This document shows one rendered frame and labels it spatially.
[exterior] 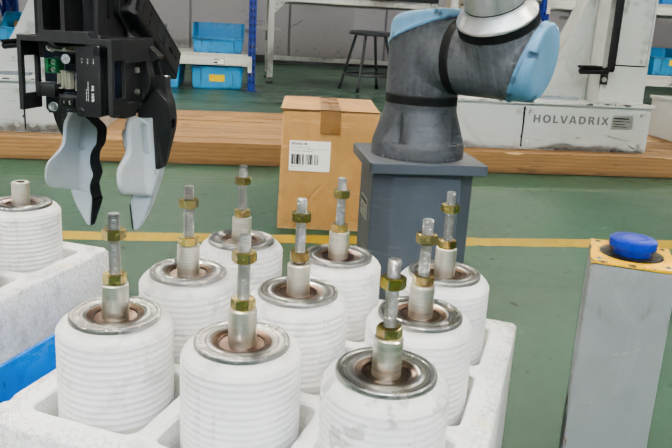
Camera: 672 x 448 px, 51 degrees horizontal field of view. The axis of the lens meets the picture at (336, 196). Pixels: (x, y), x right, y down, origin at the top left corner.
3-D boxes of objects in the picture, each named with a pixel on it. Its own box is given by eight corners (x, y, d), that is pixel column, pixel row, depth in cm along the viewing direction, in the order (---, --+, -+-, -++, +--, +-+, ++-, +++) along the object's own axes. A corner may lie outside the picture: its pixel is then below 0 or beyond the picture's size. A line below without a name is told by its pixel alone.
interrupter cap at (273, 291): (292, 275, 71) (293, 269, 71) (353, 295, 67) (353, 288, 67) (240, 296, 65) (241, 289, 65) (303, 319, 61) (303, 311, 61)
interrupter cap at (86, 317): (179, 321, 59) (179, 313, 59) (96, 347, 54) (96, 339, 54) (131, 295, 64) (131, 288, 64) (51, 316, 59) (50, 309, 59)
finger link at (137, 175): (105, 245, 52) (84, 122, 50) (140, 224, 58) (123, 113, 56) (143, 244, 52) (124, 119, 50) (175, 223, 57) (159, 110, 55)
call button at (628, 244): (606, 249, 65) (609, 228, 65) (652, 255, 64) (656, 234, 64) (607, 261, 62) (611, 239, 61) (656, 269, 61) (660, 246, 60)
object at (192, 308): (220, 403, 80) (222, 254, 76) (244, 450, 72) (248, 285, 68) (134, 418, 76) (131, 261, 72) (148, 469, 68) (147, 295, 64)
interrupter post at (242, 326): (221, 343, 56) (222, 304, 55) (249, 337, 57) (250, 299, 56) (234, 355, 54) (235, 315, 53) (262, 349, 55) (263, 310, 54)
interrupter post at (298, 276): (296, 289, 68) (297, 257, 67) (315, 295, 67) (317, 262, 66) (279, 295, 66) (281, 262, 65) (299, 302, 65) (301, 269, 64)
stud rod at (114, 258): (113, 297, 59) (111, 211, 57) (123, 298, 59) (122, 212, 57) (106, 301, 58) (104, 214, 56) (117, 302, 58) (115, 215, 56)
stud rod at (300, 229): (300, 273, 67) (303, 196, 65) (306, 276, 66) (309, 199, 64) (291, 275, 66) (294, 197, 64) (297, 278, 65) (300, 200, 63)
